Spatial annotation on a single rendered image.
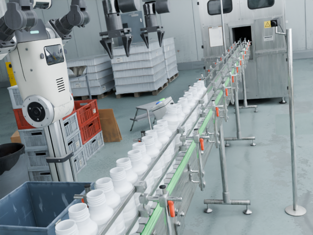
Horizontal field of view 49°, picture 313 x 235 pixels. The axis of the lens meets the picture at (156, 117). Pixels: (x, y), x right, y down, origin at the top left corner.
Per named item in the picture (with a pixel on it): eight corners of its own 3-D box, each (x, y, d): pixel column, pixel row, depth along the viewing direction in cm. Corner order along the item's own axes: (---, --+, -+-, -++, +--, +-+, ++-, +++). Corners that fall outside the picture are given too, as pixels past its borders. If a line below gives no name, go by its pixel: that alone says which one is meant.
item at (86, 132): (83, 145, 423) (80, 127, 418) (54, 146, 434) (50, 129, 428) (102, 129, 480) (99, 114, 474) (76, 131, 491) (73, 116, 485)
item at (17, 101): (48, 105, 340) (44, 83, 334) (11, 109, 348) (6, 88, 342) (72, 93, 398) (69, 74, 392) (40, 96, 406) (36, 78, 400)
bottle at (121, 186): (132, 220, 91) (123, 162, 87) (143, 231, 86) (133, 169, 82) (112, 229, 88) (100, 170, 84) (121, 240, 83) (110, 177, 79)
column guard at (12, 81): (22, 97, 1056) (14, 61, 1029) (11, 98, 1068) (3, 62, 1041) (30, 94, 1092) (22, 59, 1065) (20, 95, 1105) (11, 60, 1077)
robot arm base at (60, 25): (47, 20, 174) (62, 40, 175) (57, 10, 171) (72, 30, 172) (57, 20, 182) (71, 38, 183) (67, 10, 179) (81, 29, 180)
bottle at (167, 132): (158, 162, 127) (152, 120, 123) (174, 160, 128) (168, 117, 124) (160, 169, 122) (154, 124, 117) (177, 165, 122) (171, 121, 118)
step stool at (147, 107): (153, 123, 562) (150, 98, 551) (177, 128, 513) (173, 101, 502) (129, 131, 536) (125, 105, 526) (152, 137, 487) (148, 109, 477)
